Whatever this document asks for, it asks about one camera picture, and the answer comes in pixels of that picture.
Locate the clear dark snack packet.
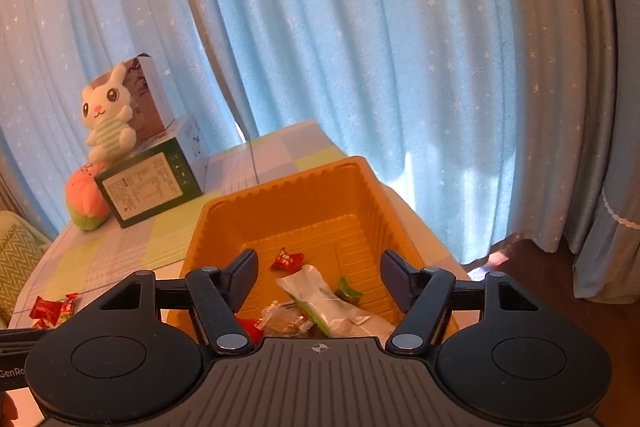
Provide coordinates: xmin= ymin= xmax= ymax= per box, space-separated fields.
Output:
xmin=257 ymin=300 xmax=317 ymax=338

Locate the clear green snack bag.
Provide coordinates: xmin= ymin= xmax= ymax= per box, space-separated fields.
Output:
xmin=276 ymin=265 xmax=394 ymax=345

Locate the left hand orange glove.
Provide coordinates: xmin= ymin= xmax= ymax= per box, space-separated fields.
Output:
xmin=0 ymin=391 xmax=18 ymax=427

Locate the large red snack packet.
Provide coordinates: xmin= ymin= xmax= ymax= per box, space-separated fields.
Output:
xmin=29 ymin=296 xmax=63 ymax=329

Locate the red candy bar wrapper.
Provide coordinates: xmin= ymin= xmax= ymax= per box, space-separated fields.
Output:
xmin=58 ymin=293 xmax=79 ymax=323

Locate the green chevron cushion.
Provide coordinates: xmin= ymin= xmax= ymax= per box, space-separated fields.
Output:
xmin=1 ymin=212 xmax=50 ymax=326

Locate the plaid tablecloth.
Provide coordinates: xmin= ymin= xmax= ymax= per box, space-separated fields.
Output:
xmin=10 ymin=121 xmax=464 ymax=329

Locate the red candy in tray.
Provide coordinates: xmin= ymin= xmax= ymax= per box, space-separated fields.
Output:
xmin=236 ymin=317 xmax=265 ymax=347

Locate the pink starfish plush toy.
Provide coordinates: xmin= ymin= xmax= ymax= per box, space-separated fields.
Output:
xmin=65 ymin=162 xmax=111 ymax=232

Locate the green candy in tray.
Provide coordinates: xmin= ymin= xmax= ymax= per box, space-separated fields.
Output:
xmin=334 ymin=277 xmax=362 ymax=306

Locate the green cardboard box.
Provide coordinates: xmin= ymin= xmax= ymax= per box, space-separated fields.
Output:
xmin=96 ymin=115 xmax=207 ymax=229

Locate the small red candy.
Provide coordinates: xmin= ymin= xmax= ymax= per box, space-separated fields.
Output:
xmin=270 ymin=247 xmax=305 ymax=274

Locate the grey outer curtain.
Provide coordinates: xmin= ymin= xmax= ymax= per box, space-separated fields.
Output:
xmin=506 ymin=0 xmax=639 ymax=305

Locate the orange plastic tray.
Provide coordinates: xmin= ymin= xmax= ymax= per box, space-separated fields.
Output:
xmin=182 ymin=157 xmax=426 ymax=326

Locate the brown white upright box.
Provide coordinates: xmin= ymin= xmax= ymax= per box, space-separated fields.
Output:
xmin=81 ymin=53 xmax=175 ymax=145

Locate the white bunny plush toy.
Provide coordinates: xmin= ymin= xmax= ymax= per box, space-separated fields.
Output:
xmin=81 ymin=63 xmax=137 ymax=164

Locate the light blue star curtain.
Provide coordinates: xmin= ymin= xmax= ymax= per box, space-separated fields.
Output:
xmin=1 ymin=0 xmax=582 ymax=263

